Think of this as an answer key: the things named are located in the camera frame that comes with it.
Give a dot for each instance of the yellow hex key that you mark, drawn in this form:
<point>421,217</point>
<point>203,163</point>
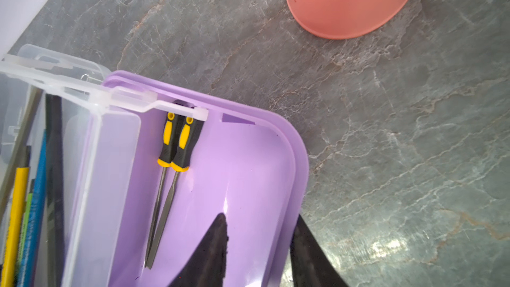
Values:
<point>16,218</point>

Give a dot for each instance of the purple toolbox with clear lid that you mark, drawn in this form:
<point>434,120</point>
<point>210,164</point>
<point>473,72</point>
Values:
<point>247,163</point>

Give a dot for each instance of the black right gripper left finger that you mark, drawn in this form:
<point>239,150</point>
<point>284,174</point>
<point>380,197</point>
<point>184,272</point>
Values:
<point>208,263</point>

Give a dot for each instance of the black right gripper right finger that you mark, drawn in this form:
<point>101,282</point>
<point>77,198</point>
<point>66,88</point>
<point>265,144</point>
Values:
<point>310,266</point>

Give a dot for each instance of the green hex key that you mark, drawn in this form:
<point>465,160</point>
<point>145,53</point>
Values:
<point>23,234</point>

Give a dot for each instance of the black yellow small screwdriver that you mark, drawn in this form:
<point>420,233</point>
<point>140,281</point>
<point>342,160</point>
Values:
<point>179,143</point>
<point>164,161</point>

